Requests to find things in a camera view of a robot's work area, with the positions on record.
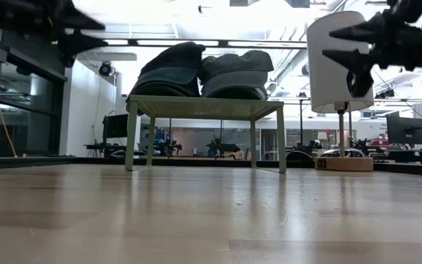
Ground thin black pole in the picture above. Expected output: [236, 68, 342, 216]
[298, 98, 305, 147]

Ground black round ceiling camera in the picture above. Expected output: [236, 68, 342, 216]
[97, 61, 114, 78]

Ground black ceiling spotlights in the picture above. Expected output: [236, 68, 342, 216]
[374, 87, 396, 100]

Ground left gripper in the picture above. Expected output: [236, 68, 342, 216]
[0, 0, 108, 68]

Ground pale green perforated metal shelf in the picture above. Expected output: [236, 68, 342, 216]
[124, 94, 288, 174]

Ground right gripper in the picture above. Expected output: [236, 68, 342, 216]
[322, 0, 422, 98]

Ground background black desk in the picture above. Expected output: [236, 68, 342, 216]
[84, 142, 146, 158]

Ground dark domed chair back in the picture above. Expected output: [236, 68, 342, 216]
[286, 149, 317, 169]

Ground black aluminium frame rail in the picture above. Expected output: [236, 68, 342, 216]
[0, 156, 126, 170]
[373, 162, 422, 180]
[137, 157, 317, 169]

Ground dark glass-front cabinet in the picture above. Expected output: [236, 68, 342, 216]
[0, 25, 68, 157]

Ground white lamp with wooden base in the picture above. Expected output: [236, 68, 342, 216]
[306, 10, 375, 172]

